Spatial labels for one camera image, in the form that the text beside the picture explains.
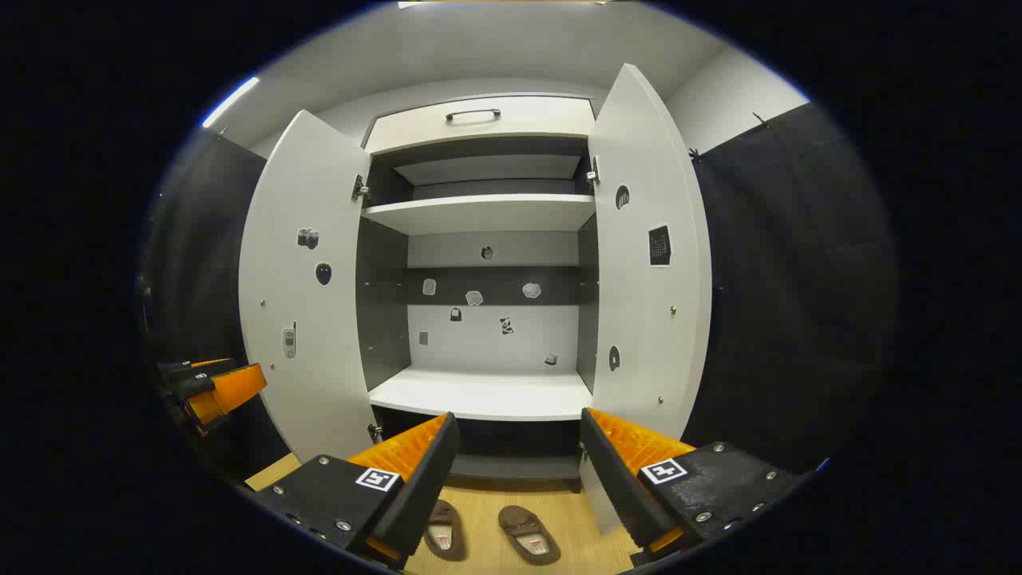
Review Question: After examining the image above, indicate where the white shoe cabinet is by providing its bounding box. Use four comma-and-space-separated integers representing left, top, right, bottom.
239, 62, 713, 536

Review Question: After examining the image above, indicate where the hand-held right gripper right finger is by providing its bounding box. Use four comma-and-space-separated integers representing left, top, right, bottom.
579, 407, 807, 560

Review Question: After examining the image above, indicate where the brown fuzzy shoe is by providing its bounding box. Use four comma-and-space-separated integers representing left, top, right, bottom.
423, 499, 469, 562
497, 505, 562, 566

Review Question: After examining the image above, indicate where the white cabinet shelf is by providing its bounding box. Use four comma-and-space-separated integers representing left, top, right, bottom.
369, 366, 594, 422
362, 194, 597, 236

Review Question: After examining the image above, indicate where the white cabinet door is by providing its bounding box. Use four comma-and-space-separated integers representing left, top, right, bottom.
579, 62, 713, 536
239, 109, 378, 464

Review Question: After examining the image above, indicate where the white cabinet drawer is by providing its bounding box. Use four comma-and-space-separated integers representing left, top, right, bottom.
366, 96, 596, 155

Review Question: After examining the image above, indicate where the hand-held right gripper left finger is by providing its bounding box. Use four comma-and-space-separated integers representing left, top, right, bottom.
252, 411, 461, 569

